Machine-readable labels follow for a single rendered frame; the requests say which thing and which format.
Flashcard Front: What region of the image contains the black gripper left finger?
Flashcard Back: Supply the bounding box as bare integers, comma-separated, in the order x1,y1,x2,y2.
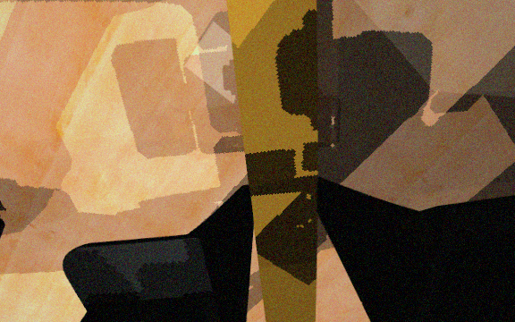
63,185,254,322

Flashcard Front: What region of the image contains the yellow rectangular bar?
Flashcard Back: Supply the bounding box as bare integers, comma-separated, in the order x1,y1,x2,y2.
226,0,318,322

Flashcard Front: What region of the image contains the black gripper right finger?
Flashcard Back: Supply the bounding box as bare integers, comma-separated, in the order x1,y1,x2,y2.
317,177,515,322

